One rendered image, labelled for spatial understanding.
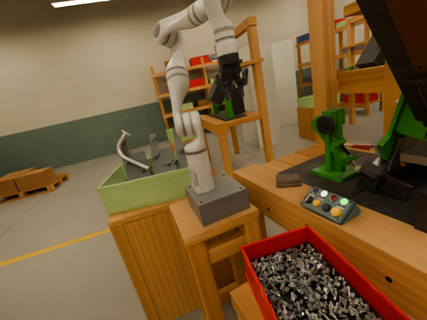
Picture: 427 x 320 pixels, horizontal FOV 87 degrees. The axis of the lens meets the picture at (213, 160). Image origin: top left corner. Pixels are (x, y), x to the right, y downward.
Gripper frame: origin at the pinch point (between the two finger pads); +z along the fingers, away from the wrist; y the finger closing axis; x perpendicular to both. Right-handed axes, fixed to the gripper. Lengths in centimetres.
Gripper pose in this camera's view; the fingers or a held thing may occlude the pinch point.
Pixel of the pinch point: (234, 95)
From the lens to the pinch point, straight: 87.6
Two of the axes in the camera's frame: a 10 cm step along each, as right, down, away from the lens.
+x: -4.1, -2.0, 8.9
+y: 8.9, -3.1, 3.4
